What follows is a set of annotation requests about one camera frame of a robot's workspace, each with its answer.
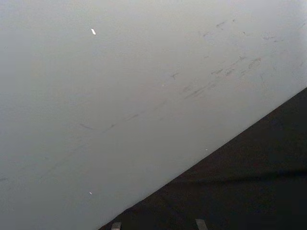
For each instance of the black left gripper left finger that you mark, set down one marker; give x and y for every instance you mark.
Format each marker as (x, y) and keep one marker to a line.
(116, 226)

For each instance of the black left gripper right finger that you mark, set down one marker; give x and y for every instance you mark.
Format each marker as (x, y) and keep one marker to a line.
(201, 225)

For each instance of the black table cloth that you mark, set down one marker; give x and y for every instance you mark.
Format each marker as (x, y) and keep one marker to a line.
(251, 177)

